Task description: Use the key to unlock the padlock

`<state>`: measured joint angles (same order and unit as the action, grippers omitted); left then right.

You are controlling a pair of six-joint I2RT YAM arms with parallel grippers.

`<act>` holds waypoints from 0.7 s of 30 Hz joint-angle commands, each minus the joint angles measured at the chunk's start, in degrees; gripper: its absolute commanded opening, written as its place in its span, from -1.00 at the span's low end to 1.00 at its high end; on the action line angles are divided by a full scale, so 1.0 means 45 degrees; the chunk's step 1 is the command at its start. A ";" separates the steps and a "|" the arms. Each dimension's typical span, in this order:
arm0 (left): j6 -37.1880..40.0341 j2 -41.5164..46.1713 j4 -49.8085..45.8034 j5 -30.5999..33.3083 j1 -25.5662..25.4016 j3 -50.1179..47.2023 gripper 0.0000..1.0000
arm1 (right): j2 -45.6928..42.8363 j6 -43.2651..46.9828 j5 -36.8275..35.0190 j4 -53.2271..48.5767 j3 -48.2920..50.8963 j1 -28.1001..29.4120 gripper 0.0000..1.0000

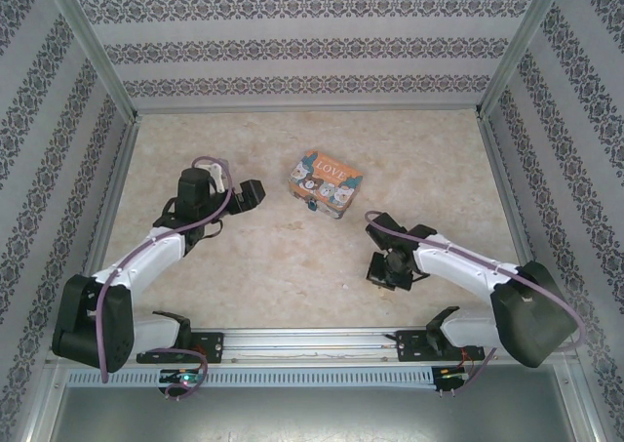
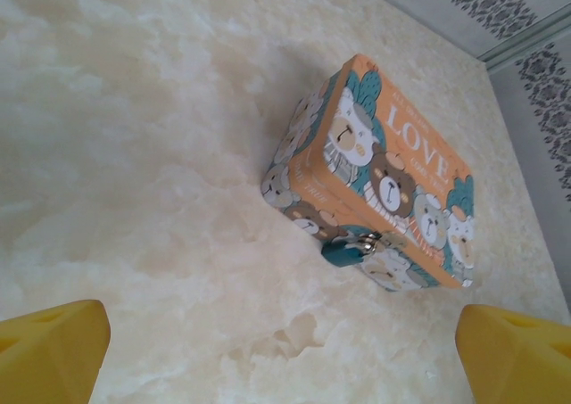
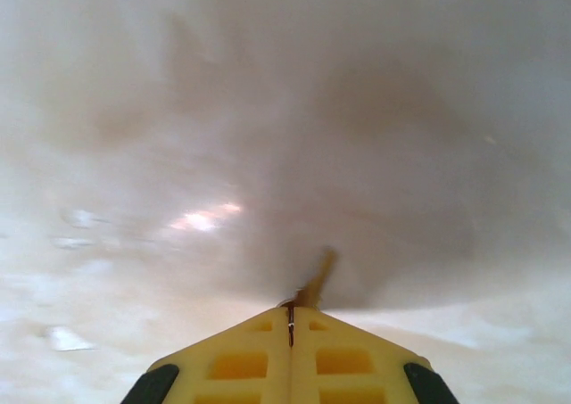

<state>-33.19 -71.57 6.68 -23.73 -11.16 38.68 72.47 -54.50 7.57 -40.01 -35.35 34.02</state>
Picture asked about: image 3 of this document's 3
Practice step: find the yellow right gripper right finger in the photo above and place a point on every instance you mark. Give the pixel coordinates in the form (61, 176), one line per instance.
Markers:
(339, 359)

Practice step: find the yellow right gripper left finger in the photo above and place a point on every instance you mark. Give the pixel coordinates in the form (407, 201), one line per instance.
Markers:
(250, 359)

